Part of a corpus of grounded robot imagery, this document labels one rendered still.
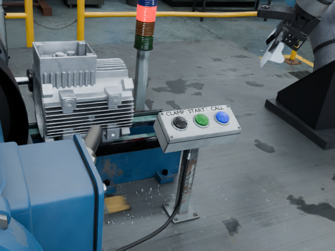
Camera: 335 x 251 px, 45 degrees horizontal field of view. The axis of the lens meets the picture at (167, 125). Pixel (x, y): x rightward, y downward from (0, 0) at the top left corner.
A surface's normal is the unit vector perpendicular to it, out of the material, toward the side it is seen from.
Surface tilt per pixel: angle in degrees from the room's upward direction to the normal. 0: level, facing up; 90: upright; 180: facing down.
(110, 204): 1
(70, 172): 0
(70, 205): 90
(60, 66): 90
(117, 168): 90
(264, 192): 0
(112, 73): 88
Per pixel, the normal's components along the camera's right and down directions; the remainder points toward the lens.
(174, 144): 0.33, 0.80
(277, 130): 0.11, -0.86
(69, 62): 0.40, 0.49
